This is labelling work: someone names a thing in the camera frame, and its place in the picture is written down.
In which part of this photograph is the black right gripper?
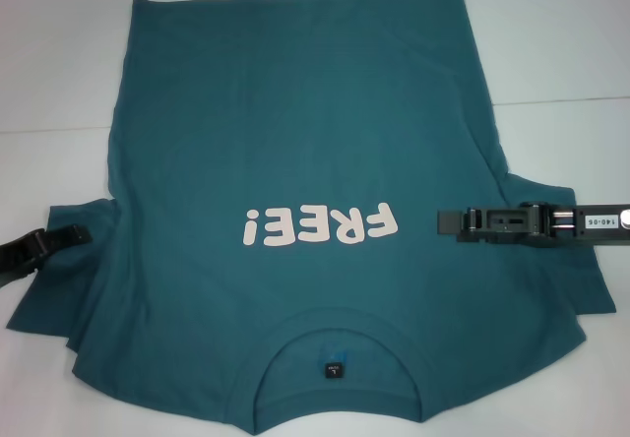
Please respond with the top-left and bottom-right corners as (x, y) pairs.
(436, 203), (630, 251)

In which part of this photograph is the teal t-shirt with FREE print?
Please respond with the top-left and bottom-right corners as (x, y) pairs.
(5, 0), (619, 423)

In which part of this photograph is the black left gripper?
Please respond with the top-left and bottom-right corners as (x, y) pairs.
(0, 224), (95, 290)

